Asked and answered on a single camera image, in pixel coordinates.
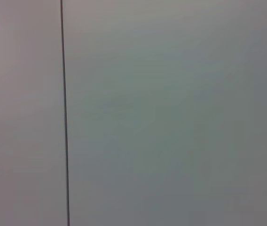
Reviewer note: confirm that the dark wall panel seam strip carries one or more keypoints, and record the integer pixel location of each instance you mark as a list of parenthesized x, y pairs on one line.
[(65, 113)]

